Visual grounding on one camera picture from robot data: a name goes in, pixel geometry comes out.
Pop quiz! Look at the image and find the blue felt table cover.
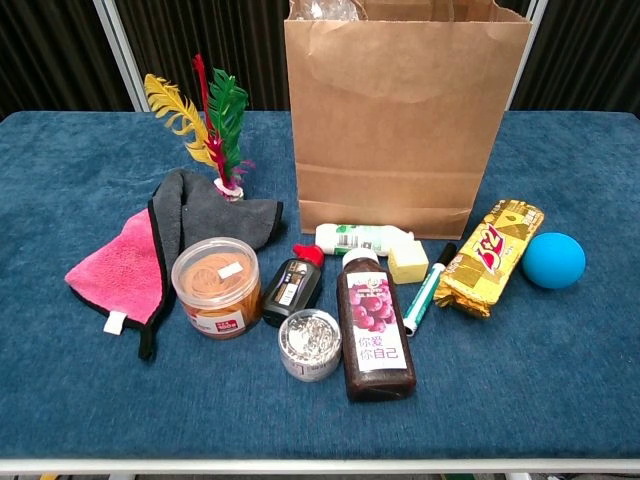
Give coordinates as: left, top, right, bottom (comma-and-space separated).
0, 110, 640, 462

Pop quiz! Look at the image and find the pink and gray cloth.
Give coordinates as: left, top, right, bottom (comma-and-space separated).
64, 168, 285, 362

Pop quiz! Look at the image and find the brown paper bag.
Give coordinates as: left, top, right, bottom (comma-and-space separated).
283, 0, 534, 241

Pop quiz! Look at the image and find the blue ball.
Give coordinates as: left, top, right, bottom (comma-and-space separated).
521, 230, 588, 291

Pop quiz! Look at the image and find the green white marker pen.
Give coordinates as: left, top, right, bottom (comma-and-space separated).
401, 241, 458, 338

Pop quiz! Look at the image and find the gold biscuit packet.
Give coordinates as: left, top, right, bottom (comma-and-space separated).
433, 198, 547, 320

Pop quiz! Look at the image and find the grape juice bottle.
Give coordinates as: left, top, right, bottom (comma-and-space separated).
335, 246, 418, 404

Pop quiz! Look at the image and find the colourful feather shuttlecock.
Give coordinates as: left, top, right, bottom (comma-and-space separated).
143, 53, 257, 203

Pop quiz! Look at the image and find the white green plastic bottle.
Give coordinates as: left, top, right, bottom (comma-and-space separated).
314, 222, 417, 258

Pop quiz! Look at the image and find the black pleated partition panel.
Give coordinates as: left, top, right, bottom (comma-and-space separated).
113, 0, 294, 113
507, 0, 640, 113
0, 0, 151, 121

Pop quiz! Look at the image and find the black ink bottle red cap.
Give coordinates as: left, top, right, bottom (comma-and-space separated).
260, 242, 327, 329

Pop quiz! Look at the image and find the clear jar of rubber bands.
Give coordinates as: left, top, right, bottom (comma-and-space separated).
170, 236, 263, 342

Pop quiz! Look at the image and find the round tin of paper clips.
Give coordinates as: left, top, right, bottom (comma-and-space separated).
277, 307, 344, 384

